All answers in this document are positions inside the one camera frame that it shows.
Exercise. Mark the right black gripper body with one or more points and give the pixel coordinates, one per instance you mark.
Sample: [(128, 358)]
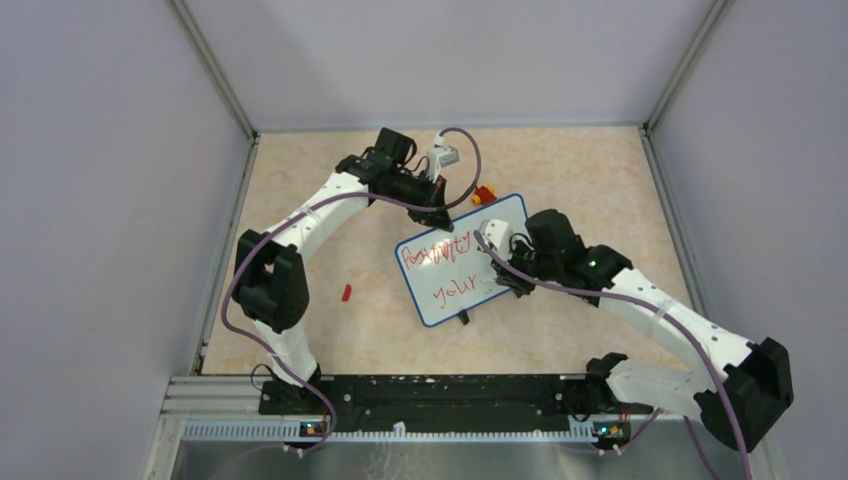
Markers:
[(540, 266)]

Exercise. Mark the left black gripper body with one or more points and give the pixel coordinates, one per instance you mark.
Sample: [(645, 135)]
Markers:
[(422, 191)]

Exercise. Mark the blue framed whiteboard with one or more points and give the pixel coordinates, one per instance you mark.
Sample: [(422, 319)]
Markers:
[(442, 269)]

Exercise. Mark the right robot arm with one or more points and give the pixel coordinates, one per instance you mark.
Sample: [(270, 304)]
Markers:
[(736, 387)]

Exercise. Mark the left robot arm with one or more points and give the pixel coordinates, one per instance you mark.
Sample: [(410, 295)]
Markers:
[(270, 282)]

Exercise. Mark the metal whiteboard stand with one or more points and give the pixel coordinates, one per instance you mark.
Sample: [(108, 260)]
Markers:
[(463, 317)]

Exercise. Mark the colourful toy brick vehicle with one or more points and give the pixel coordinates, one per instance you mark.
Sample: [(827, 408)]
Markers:
[(483, 195)]

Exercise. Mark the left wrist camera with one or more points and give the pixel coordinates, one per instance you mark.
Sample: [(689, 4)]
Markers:
[(438, 156)]

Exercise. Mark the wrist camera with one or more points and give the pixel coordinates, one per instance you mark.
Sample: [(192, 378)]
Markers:
[(438, 156), (497, 236)]

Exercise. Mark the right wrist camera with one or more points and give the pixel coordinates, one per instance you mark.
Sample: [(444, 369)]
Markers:
[(497, 236)]

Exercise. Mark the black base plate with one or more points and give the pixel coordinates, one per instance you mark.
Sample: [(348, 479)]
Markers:
[(498, 403)]

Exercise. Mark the white slotted cable duct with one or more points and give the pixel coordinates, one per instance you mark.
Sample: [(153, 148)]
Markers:
[(287, 431)]

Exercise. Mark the left aluminium frame post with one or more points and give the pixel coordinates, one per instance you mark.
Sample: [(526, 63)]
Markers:
[(212, 67)]

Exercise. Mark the aluminium frame post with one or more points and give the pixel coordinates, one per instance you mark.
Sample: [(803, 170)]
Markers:
[(212, 67), (687, 63)]

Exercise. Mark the right aluminium frame post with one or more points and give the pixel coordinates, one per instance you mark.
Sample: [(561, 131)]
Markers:
[(687, 63)]

